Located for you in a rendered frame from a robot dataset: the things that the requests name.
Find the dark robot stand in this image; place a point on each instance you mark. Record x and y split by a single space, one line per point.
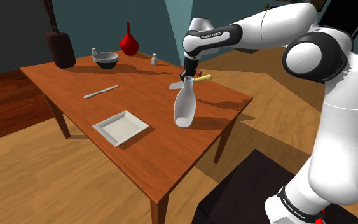
247 186

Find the silver butter knife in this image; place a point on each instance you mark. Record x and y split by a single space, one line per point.
99 92

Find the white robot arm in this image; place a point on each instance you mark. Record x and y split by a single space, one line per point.
346 130

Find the grey and black bowl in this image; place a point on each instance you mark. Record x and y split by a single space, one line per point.
106 60

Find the small red block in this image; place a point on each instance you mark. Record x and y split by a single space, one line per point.
199 73

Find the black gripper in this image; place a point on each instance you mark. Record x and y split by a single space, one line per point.
191 65

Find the small white shaker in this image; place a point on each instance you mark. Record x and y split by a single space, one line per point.
154 60
94 51

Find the brown wooden table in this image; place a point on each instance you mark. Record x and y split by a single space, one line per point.
141 93

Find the red bulb vase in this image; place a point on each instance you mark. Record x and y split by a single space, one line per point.
129 43

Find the white bottle vase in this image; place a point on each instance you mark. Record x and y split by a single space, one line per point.
185 105

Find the white square plate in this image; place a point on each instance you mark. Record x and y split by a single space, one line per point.
120 127

